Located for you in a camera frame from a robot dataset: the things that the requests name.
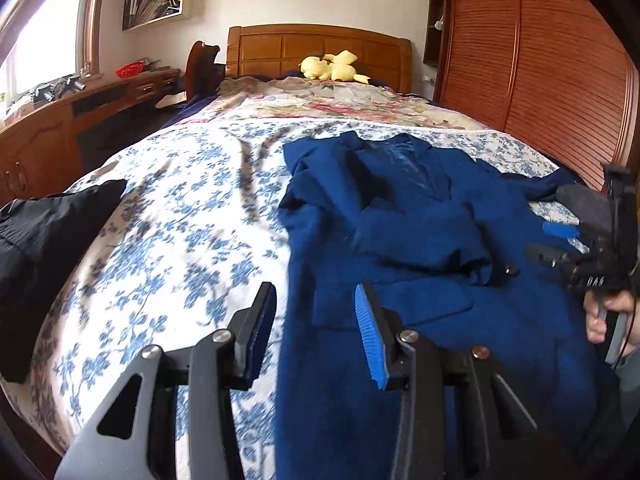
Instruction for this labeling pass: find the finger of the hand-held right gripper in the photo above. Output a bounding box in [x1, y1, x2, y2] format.
[526, 242, 576, 273]
[542, 184, 615, 241]

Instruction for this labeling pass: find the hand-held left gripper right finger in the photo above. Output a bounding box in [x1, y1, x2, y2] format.
[354, 282, 576, 480]

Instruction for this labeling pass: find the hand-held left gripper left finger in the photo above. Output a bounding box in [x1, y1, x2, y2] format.
[54, 282, 277, 480]

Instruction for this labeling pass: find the navy blue jacket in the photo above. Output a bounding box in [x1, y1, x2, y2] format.
[275, 131, 626, 480]

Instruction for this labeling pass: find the person's right hand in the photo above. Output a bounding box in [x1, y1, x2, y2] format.
[584, 287, 640, 348]

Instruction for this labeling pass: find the blue floral bed blanket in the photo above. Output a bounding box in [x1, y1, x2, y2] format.
[0, 120, 593, 480]

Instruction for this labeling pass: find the wooden slatted wardrobe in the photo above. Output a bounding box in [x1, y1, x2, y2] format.
[432, 0, 640, 193]

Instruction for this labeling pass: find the black cloth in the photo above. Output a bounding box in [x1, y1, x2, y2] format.
[0, 179, 128, 383]

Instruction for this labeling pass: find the dark blue cloth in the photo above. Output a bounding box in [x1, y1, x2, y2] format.
[165, 92, 222, 127]

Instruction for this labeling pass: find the pink floral quilt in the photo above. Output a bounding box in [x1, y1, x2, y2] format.
[190, 77, 493, 133]

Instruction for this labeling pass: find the wooden niche shelf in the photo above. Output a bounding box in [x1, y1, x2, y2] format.
[423, 0, 448, 67]

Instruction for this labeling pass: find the yellow plush toy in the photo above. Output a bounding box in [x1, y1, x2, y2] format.
[299, 50, 372, 84]

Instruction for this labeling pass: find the wooden chair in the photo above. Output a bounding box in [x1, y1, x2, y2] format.
[184, 41, 221, 101]

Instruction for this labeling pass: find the wooden headboard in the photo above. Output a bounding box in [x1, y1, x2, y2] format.
[226, 24, 413, 93]

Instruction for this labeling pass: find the wooden desk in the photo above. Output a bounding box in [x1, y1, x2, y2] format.
[0, 67, 182, 206]

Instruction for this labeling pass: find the metal desk clutter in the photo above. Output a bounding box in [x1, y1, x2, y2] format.
[30, 76, 87, 102]

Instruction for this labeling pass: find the window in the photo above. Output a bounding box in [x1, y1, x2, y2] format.
[0, 0, 101, 111]

